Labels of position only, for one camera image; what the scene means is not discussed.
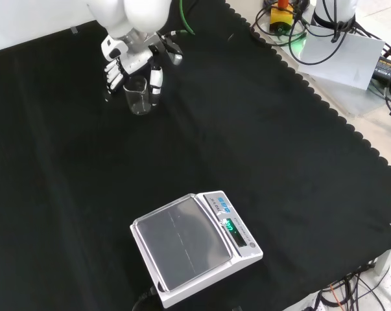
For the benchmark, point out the white bench leg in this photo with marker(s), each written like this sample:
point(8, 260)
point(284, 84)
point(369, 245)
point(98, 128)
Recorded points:
point(384, 260)

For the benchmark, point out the white electronic balance steel pan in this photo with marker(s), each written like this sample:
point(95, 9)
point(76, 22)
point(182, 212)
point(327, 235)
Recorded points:
point(185, 239)

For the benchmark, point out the black power adapter brick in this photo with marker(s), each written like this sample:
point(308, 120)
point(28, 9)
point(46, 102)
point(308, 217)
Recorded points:
point(386, 69)

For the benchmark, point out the clear tape strip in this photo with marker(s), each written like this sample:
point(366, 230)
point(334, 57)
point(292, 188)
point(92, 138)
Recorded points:
point(230, 37)

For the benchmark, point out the clear glass beaker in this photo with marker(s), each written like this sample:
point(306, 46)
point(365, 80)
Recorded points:
point(138, 100)

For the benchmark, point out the yellow stop button box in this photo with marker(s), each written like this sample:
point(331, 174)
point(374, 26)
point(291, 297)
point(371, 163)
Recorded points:
point(281, 17)

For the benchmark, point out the pale white board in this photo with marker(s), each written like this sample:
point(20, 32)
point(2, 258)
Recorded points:
point(344, 64)

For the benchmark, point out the grey metal base plate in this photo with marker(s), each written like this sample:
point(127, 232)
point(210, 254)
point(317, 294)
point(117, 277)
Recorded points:
point(354, 98)

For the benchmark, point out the black scalloped bench cloth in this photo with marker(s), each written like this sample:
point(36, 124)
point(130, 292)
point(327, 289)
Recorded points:
point(85, 181)

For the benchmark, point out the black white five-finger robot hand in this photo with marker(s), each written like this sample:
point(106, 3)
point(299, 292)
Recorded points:
point(135, 60)

